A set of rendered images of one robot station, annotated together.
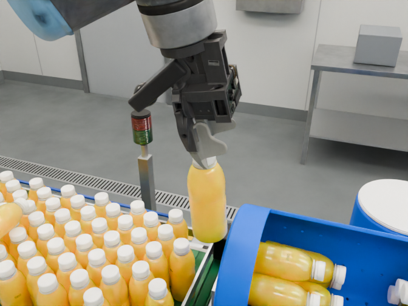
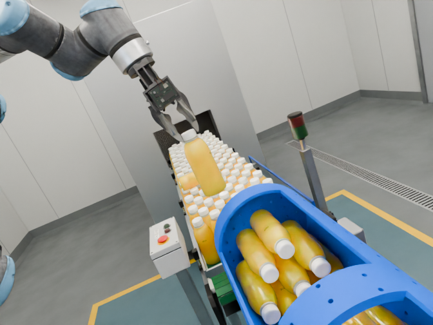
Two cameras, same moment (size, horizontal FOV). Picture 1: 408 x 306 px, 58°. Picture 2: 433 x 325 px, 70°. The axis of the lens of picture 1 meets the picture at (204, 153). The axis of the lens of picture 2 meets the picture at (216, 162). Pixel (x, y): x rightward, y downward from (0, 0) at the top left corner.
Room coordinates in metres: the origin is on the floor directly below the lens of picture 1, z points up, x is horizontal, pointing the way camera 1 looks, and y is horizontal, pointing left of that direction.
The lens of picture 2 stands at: (0.22, -0.74, 1.58)
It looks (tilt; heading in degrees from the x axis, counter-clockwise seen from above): 18 degrees down; 64
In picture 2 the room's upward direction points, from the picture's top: 22 degrees counter-clockwise
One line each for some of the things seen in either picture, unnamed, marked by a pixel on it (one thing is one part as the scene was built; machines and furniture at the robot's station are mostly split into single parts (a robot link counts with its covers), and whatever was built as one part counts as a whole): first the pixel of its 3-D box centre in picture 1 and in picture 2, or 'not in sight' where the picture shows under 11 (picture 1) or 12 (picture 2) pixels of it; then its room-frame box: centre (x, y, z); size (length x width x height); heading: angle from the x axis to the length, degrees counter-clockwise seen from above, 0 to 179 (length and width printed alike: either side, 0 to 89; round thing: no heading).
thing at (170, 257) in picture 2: not in sight; (168, 245); (0.40, 0.25, 1.05); 0.20 x 0.10 x 0.10; 71
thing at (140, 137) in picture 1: (142, 133); (299, 130); (1.08, 0.20, 1.18); 0.06 x 0.06 x 0.05
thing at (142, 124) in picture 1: (141, 121); (296, 120); (1.08, 0.20, 1.23); 0.06 x 0.06 x 0.04
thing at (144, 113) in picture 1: (142, 135); (299, 131); (1.08, 0.20, 1.18); 0.06 x 0.06 x 0.16
